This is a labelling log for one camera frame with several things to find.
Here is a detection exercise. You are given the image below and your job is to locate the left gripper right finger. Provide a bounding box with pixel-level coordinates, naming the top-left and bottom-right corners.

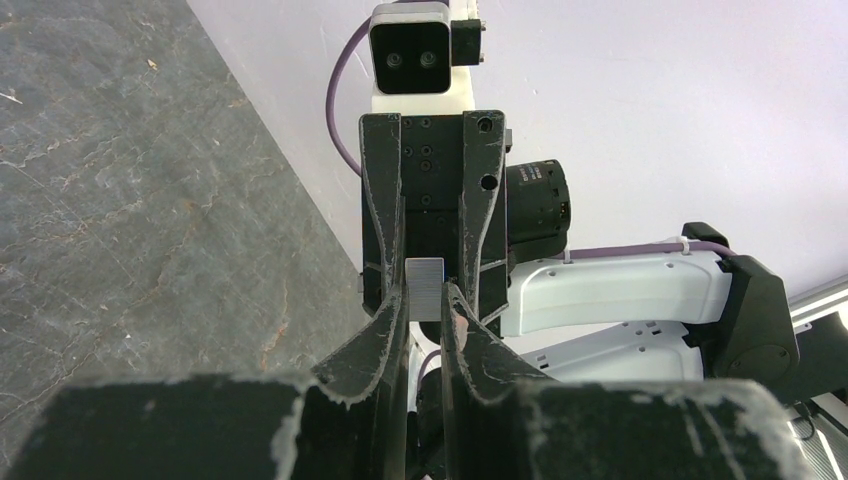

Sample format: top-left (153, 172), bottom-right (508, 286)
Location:
top-left (441, 282), bottom-right (814, 479)

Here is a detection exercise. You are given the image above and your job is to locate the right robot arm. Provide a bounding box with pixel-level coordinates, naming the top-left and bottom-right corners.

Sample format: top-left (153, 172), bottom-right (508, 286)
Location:
top-left (359, 111), bottom-right (815, 479)

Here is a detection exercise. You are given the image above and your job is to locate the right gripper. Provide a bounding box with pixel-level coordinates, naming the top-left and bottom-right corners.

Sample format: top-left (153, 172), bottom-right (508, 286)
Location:
top-left (359, 110), bottom-right (507, 318)

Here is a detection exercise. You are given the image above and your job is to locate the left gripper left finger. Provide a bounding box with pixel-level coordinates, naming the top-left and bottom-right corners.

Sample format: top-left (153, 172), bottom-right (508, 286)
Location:
top-left (8, 287), bottom-right (408, 479)

